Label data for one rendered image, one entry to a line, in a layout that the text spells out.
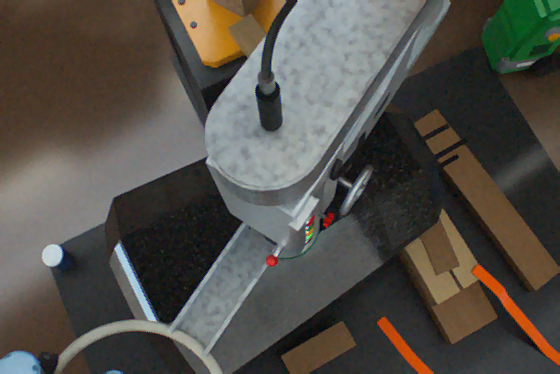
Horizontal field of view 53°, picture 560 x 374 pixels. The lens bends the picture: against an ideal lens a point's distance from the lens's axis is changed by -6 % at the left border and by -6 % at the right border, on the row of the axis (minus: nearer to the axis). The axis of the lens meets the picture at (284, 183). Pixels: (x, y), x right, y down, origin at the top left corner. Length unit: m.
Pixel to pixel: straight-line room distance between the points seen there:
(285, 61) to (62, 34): 2.38
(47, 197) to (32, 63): 0.77
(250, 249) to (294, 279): 0.35
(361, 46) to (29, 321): 2.22
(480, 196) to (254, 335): 1.29
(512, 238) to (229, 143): 1.92
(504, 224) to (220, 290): 1.55
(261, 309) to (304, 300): 0.15
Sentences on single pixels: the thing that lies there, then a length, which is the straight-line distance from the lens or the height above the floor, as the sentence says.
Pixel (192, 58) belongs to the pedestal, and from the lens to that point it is 2.21.
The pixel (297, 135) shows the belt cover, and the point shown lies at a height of 1.67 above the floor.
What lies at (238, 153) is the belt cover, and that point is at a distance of 1.03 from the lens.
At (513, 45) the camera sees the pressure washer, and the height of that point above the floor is 0.27.
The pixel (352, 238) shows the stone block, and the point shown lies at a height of 0.74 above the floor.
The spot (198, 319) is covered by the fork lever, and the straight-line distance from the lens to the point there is 1.61.
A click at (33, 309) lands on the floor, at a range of 2.93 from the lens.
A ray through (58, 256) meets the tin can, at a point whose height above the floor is 0.14.
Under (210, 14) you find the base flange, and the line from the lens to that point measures 2.25.
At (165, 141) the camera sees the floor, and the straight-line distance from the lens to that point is 2.90.
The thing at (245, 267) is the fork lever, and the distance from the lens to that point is 1.61.
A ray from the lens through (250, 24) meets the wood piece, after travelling 2.15.
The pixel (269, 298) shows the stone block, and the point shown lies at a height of 0.72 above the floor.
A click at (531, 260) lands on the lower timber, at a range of 2.78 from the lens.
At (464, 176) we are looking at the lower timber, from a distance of 2.78.
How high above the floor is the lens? 2.64
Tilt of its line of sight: 73 degrees down
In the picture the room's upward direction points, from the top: 6 degrees counter-clockwise
